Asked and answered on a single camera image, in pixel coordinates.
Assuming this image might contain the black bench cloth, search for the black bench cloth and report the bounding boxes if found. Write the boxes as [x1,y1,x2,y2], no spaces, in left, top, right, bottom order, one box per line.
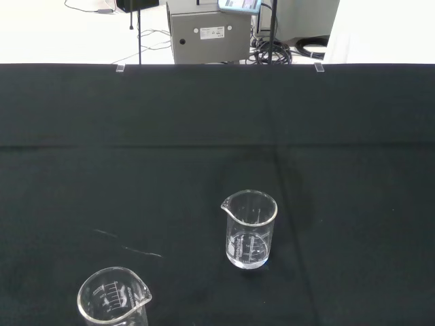
[0,62,435,326]

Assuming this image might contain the grey metal cabinet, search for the grey metal cabinet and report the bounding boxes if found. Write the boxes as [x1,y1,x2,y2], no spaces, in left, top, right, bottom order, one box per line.
[165,1,254,65]

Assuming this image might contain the black tripod pole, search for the black tripod pole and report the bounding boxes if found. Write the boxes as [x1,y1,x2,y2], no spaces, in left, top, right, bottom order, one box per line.
[266,0,279,66]
[137,0,143,65]

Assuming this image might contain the blue-framed tablet screen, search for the blue-framed tablet screen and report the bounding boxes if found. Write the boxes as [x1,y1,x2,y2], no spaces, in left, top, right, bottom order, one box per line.
[217,0,264,15]

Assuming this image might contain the black box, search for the black box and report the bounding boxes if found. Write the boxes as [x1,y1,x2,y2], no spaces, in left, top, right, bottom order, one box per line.
[116,0,160,14]

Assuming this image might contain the pale board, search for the pale board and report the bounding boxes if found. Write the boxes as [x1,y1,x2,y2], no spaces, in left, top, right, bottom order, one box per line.
[324,0,435,65]

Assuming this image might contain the tangled black cable bundle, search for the tangled black cable bundle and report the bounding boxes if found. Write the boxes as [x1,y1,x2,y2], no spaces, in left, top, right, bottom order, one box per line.
[249,35,293,66]

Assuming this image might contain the thin white floor cable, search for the thin white floor cable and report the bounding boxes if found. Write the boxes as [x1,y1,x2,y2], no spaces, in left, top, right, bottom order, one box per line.
[110,28,172,65]

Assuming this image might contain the coiled black cable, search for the coiled black cable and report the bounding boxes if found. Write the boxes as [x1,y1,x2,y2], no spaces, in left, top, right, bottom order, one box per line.
[294,35,330,61]

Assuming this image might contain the thin grey floor cable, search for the thin grey floor cable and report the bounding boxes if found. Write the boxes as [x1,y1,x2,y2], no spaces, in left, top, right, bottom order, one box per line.
[63,0,117,15]

